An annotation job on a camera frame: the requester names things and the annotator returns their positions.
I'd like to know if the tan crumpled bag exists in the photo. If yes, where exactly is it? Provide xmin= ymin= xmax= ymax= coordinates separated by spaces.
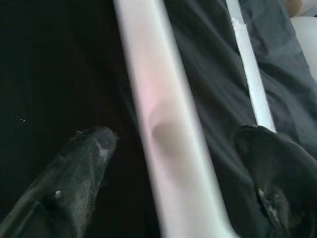
xmin=284 ymin=0 xmax=303 ymax=17

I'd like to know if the white plastic table leg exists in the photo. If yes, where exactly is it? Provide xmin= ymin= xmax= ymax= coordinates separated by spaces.
xmin=112 ymin=0 xmax=240 ymax=238

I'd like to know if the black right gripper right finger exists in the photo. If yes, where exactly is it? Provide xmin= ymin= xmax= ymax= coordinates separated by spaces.
xmin=231 ymin=124 xmax=317 ymax=238

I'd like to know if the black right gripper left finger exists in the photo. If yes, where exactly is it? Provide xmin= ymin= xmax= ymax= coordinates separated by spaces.
xmin=0 ymin=125 xmax=117 ymax=238

